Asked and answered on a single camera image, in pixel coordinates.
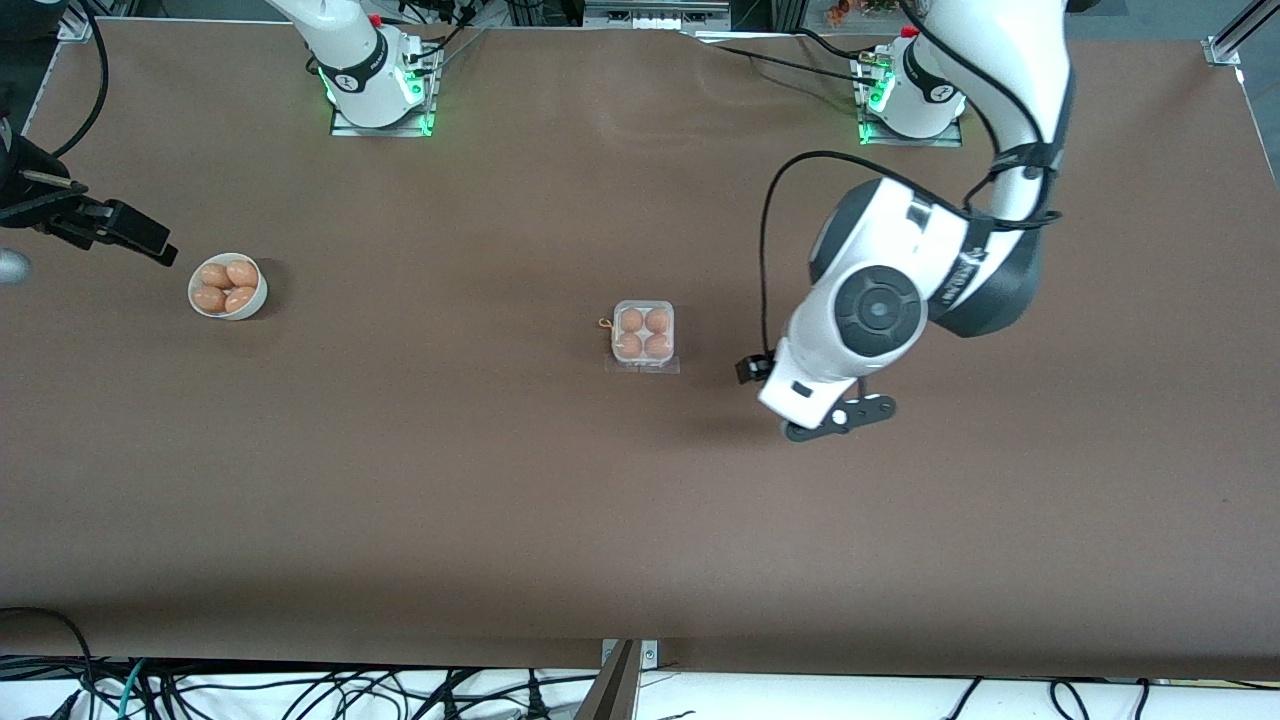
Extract clear plastic egg box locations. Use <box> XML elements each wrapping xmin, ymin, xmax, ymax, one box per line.
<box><xmin>598</xmin><ymin>300</ymin><xmax>682</xmax><ymax>376</ymax></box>

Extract white bowl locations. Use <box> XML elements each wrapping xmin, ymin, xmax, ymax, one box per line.
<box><xmin>188</xmin><ymin>252</ymin><xmax>269</xmax><ymax>321</ymax></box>

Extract brown table cover sheet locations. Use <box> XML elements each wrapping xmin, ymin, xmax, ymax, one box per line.
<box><xmin>0</xmin><ymin>18</ymin><xmax>1280</xmax><ymax>683</ymax></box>

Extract orange toy items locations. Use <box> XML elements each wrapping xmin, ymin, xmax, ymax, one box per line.
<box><xmin>825</xmin><ymin>0</ymin><xmax>901</xmax><ymax>27</ymax></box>

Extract grey metal unit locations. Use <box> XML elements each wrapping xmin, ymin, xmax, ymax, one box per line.
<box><xmin>583</xmin><ymin>0</ymin><xmax>733</xmax><ymax>31</ymax></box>

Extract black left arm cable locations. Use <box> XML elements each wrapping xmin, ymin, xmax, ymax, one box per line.
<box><xmin>759</xmin><ymin>0</ymin><xmax>1063</xmax><ymax>358</ymax></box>

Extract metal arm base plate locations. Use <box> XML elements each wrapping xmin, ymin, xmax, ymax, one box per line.
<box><xmin>330</xmin><ymin>45</ymin><xmax>437</xmax><ymax>138</ymax></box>
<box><xmin>858</xmin><ymin>50</ymin><xmax>964</xmax><ymax>148</ymax></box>

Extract dark grey mount bar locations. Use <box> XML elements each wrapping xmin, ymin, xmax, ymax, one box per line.
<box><xmin>575</xmin><ymin>640</ymin><xmax>641</xmax><ymax>720</ymax></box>

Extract teal cable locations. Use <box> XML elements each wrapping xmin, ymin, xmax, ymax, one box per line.
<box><xmin>118</xmin><ymin>658</ymin><xmax>151</xmax><ymax>720</ymax></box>

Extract tangle of black cables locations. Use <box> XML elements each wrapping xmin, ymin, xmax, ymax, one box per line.
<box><xmin>150</xmin><ymin>665</ymin><xmax>601</xmax><ymax>720</ymax></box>

